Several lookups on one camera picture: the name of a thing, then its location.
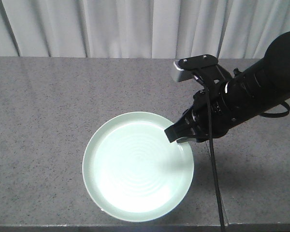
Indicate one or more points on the white pleated curtain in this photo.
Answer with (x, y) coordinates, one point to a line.
(141, 28)

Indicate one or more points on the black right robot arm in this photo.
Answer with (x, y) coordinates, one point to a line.
(228, 100)

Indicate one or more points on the light green round plate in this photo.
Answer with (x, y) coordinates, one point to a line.
(132, 172)

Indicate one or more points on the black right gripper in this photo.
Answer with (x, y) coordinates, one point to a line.
(208, 116)

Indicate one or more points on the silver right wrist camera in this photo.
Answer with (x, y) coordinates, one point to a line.
(182, 69)

